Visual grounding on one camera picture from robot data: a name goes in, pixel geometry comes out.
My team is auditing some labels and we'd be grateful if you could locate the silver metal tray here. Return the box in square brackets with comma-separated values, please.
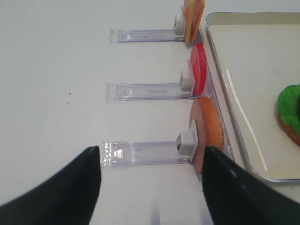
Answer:
[206, 12, 300, 182]

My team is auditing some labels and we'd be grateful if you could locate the right orange cheese slice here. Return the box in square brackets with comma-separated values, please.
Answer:
[190, 0, 205, 43]

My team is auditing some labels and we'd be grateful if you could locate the left orange cheese slice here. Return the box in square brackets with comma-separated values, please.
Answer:
[182, 0, 196, 45]

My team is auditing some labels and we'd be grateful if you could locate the clear pusher track cheese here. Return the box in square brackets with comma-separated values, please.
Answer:
[110, 15, 186, 44]

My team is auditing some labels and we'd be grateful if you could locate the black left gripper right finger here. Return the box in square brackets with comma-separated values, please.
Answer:
[202, 147, 300, 225]

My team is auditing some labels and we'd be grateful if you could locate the green lettuce leaf on tray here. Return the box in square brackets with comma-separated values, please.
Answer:
[277, 84, 300, 136]

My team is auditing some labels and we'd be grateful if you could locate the clear pusher track left bun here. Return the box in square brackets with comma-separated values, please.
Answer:
[100, 131, 198, 168]

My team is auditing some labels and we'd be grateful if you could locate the upright bun half left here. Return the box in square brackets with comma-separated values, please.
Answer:
[190, 97, 225, 174]

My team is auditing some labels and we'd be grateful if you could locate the bun bottom under lettuce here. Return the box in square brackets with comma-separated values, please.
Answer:
[277, 112, 300, 146]

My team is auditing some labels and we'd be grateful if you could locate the upright red tomato slice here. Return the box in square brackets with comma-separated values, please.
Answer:
[190, 43, 207, 96]

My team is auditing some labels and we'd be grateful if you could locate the orange cheese slice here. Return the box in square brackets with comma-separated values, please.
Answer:
[182, 0, 196, 45]
[190, 0, 205, 43]

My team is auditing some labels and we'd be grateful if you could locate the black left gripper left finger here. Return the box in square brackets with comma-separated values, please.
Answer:
[0, 146, 101, 225]

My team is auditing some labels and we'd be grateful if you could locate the clear pusher track tomato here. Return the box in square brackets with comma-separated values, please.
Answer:
[105, 69, 195, 103]

